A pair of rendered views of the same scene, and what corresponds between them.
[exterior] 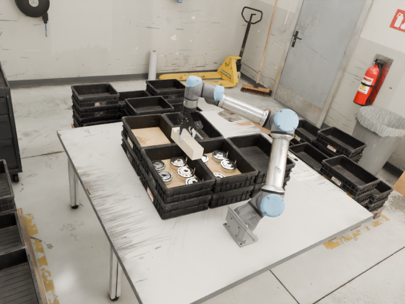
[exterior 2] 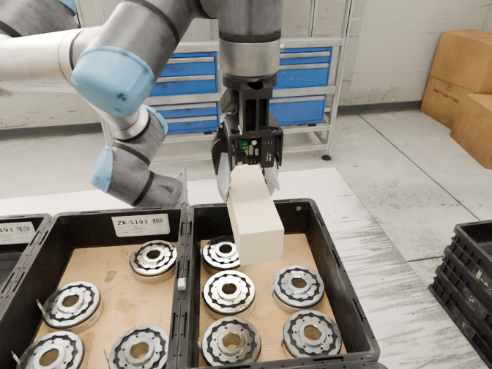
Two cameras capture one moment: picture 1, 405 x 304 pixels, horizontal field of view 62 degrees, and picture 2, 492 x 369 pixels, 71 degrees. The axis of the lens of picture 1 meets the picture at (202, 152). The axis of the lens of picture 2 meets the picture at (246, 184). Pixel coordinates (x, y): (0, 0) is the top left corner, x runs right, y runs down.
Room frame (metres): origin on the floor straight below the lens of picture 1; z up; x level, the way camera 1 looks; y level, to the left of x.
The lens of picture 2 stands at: (1.99, 0.32, 1.42)
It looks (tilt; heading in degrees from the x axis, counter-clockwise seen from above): 34 degrees down; 208
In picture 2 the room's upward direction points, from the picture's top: straight up
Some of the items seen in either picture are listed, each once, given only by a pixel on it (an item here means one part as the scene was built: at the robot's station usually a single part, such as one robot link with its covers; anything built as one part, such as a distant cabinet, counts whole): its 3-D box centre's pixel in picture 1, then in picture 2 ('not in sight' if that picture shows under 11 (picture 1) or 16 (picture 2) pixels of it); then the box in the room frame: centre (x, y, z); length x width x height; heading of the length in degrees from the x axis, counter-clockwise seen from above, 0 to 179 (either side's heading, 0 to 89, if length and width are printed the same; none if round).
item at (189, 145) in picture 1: (186, 142); (246, 198); (1.58, 0.10, 1.08); 0.24 x 0.06 x 0.06; 38
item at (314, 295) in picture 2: (163, 175); (299, 285); (1.53, 0.19, 0.86); 0.10 x 0.10 x 0.01
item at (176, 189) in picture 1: (176, 165); (263, 268); (1.57, 0.13, 0.92); 0.40 x 0.30 x 0.02; 34
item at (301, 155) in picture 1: (305, 169); not in sight; (2.78, -1.02, 0.31); 0.40 x 0.30 x 0.34; 38
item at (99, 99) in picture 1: (95, 110); not in sight; (3.03, 1.16, 0.37); 0.40 x 0.30 x 0.45; 129
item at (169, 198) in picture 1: (175, 172); (262, 285); (1.57, 0.13, 0.87); 0.40 x 0.30 x 0.11; 34
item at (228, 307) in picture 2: (185, 172); (229, 291); (1.61, 0.07, 0.86); 0.10 x 0.10 x 0.01
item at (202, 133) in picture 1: (191, 133); not in sight; (2.07, 0.10, 0.87); 0.40 x 0.30 x 0.11; 34
